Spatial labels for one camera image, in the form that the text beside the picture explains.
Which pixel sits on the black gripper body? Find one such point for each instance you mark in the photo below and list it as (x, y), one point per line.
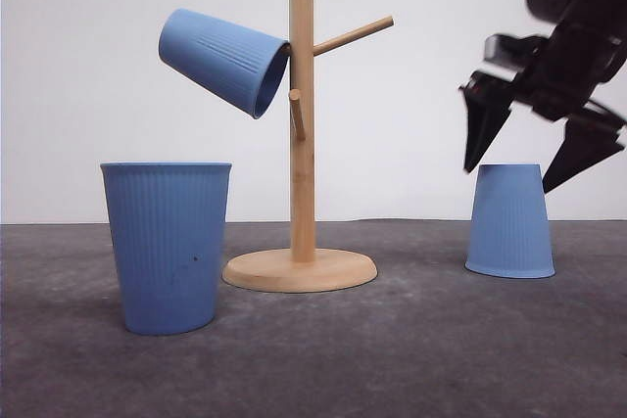
(559, 76)

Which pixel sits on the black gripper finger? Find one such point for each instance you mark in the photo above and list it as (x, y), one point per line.
(487, 99)
(591, 138)

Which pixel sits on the blue ribbed cup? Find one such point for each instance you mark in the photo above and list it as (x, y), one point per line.
(168, 225)
(236, 63)
(510, 231)

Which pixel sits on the blue ribbed cup front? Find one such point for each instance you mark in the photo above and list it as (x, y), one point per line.
(168, 225)

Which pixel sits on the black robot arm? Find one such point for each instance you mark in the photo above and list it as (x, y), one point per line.
(606, 15)

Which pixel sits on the wooden mug tree stand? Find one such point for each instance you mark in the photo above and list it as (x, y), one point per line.
(305, 269)

